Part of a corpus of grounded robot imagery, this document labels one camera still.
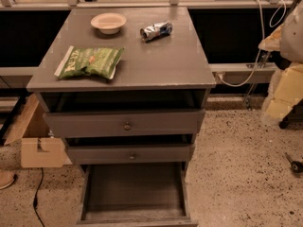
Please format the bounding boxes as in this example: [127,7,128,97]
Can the green jalapeno chip bag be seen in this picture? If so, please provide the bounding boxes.
[54,46,124,79]

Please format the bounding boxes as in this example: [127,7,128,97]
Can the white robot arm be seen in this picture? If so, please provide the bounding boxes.
[258,1,303,125]

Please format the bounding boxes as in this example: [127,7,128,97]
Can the grey top drawer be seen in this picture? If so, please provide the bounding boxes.
[44,110,205,138]

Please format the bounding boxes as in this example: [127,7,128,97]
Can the grey drawer cabinet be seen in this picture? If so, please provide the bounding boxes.
[26,6,218,227]

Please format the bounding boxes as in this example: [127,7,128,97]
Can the grey middle drawer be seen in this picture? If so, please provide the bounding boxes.
[67,144,194,165]

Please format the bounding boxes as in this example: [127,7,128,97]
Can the grey open bottom drawer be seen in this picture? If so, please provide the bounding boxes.
[75,163,198,227]

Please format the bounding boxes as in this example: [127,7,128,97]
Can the crushed silver blue can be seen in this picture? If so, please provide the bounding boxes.
[140,21,172,42]

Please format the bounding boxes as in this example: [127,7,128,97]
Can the white paper bowl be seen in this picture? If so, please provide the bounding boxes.
[91,13,127,35]

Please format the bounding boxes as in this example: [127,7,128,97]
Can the light wooden block stand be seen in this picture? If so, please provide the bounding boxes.
[5,94,71,168]

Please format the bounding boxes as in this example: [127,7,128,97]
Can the black tool on floor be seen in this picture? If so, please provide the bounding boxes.
[285,153,303,173]

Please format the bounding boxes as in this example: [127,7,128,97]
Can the round wooden disc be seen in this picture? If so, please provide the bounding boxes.
[0,171,15,189]

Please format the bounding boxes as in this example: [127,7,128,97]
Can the black floor cable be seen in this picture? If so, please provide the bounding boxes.
[32,167,45,227]

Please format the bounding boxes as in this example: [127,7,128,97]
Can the white hanging cable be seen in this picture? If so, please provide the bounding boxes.
[217,0,288,88]

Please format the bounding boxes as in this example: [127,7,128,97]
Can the grey metal rail frame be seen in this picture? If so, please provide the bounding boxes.
[0,0,303,90]

